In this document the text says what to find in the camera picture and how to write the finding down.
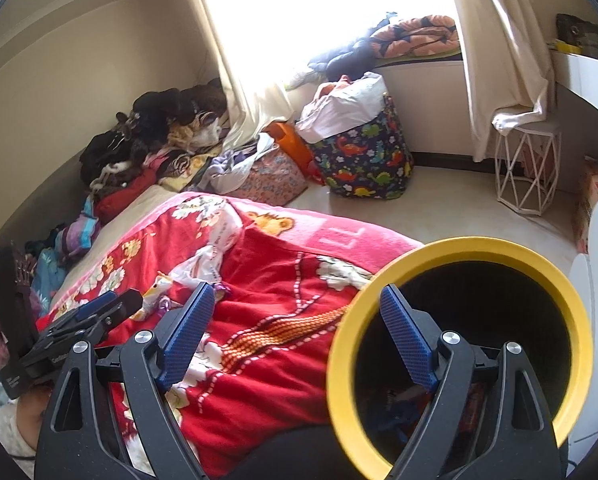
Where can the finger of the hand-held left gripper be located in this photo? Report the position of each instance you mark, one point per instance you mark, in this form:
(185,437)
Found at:
(119,310)
(94,305)

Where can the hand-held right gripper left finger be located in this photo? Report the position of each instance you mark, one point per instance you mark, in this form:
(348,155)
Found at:
(189,330)

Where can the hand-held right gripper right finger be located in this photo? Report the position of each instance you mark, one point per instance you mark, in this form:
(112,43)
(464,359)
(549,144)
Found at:
(409,340)

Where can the yellow and white snack wrapper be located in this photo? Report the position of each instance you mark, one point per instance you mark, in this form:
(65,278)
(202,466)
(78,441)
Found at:
(154,292)

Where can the blue plastic bag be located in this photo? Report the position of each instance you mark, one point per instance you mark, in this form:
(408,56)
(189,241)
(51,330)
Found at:
(399,415)

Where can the yellow-rimmed black trash bin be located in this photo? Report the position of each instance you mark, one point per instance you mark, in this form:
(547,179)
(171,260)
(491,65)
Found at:
(479,247)

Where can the person's left forearm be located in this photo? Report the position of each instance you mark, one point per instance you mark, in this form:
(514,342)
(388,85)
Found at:
(14,425)

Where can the purple wrapper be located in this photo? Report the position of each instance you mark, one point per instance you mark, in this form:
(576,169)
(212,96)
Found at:
(220,287)

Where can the purple striped cloth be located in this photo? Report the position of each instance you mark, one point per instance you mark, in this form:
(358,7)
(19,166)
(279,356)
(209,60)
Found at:
(81,235)

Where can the beige bed sheet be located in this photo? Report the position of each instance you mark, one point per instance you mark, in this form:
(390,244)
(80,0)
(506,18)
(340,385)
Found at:
(124,230)

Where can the red floral blanket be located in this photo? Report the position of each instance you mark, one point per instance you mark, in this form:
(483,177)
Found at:
(279,310)

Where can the light purple cloth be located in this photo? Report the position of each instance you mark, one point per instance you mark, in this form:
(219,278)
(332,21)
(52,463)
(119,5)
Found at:
(234,167)

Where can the pink floral storage bag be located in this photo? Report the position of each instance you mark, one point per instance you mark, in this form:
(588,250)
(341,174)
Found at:
(274,180)

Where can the pile of clothes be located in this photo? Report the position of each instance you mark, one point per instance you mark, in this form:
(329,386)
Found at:
(149,140)

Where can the dinosaur print storage basket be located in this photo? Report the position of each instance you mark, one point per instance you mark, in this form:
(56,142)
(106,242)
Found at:
(369,170)

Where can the orange bag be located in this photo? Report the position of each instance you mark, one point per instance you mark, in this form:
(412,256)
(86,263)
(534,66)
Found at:
(291,145)

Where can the large white plastic bag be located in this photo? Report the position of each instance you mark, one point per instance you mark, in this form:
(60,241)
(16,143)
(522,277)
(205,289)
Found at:
(344,107)

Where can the cream curtain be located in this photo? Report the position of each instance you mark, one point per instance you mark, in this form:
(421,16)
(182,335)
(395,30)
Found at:
(504,50)
(239,75)

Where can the light patterned cloth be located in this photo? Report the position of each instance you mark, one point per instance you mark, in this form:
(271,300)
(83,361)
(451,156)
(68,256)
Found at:
(301,80)

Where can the dark jacket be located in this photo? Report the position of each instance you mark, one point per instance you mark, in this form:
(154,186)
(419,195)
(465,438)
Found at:
(344,57)

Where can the orange triangle-patterned quilt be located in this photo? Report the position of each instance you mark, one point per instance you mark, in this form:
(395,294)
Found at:
(414,35)

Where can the white desk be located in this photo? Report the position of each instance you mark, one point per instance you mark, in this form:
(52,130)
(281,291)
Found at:
(589,80)

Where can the window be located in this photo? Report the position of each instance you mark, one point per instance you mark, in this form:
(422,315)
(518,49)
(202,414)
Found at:
(329,5)

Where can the dark green bag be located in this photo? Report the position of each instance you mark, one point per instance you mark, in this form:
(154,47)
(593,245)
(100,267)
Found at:
(586,35)

